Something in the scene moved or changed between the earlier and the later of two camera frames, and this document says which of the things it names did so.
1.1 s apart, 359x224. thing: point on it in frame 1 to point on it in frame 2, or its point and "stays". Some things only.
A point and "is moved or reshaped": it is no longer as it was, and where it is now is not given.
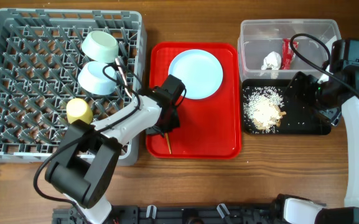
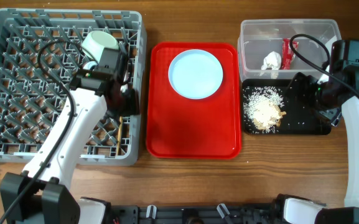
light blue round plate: x=200 y=71 stays
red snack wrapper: x=287 y=51 stays
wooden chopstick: x=167 y=139 is moved or reshaped
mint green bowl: x=101 y=46 stays
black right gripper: x=308 y=82 stays
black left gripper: x=175 y=123 to x=131 y=99
